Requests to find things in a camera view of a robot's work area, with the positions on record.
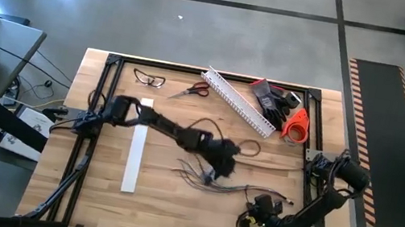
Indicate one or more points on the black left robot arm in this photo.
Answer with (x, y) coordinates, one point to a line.
(160, 121)

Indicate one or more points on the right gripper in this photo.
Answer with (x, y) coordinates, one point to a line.
(272, 226)

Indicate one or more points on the black metal beam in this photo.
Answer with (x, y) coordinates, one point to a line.
(17, 127)

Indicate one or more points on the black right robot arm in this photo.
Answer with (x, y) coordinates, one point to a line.
(313, 212)

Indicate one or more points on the small black round object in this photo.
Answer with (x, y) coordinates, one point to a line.
(48, 83)

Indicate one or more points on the white printed cardboard box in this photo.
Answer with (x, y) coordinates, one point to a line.
(28, 118)

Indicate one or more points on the clear safety glasses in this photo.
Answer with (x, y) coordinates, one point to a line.
(149, 82)

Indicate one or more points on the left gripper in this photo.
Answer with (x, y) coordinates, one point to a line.
(220, 153)

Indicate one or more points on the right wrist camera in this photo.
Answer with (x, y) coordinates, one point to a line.
(263, 203)

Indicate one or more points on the small black grey device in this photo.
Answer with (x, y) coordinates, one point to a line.
(293, 99)

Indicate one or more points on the small white scrap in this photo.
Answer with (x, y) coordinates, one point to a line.
(180, 16)

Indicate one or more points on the black glove red cuff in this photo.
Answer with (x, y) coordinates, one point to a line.
(266, 99)
(281, 101)

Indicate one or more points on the flat white plastic strip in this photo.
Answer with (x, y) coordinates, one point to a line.
(131, 175)

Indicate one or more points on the black striped floor mat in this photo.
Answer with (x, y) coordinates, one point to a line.
(403, 133)

